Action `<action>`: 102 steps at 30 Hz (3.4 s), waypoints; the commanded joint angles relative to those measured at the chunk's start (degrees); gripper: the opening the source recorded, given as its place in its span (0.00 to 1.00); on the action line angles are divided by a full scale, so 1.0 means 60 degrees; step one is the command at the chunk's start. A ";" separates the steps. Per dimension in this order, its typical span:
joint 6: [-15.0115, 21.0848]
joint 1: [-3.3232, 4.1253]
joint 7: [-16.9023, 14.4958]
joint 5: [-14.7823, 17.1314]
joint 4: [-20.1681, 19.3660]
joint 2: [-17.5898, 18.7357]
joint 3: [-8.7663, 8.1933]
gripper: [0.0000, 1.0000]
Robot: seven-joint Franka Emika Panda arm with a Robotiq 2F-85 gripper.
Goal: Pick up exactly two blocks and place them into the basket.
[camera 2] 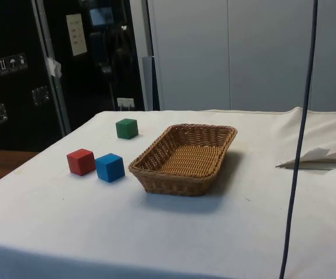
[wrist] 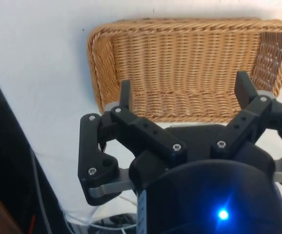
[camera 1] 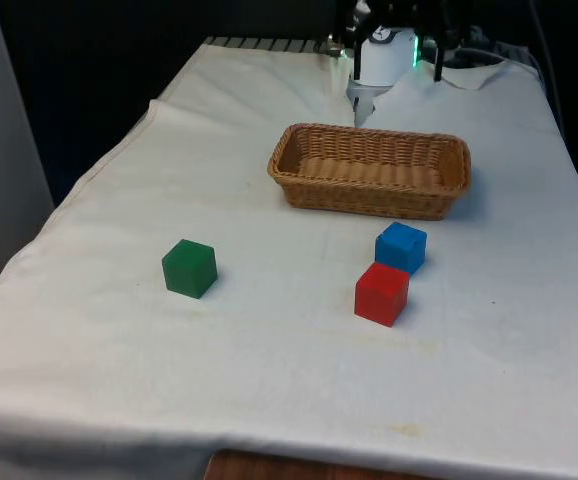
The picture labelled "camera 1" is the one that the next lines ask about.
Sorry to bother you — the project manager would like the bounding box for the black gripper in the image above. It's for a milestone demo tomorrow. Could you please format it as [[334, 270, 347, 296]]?
[[342, 0, 445, 84]]

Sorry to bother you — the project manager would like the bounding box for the blue cube block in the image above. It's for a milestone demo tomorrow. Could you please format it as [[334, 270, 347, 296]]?
[[374, 221, 428, 276]]

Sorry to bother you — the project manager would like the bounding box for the wicker basket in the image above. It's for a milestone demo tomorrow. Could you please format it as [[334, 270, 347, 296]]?
[[267, 123, 473, 221]]

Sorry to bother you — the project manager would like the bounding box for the red cube block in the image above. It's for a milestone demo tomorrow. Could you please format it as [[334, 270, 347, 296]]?
[[353, 262, 411, 329]]

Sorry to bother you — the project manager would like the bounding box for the green cube block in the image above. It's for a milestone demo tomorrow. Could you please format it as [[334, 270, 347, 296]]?
[[161, 238, 219, 301]]

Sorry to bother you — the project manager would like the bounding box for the grey cable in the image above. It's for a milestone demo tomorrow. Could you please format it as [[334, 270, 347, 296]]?
[[532, 0, 568, 129]]

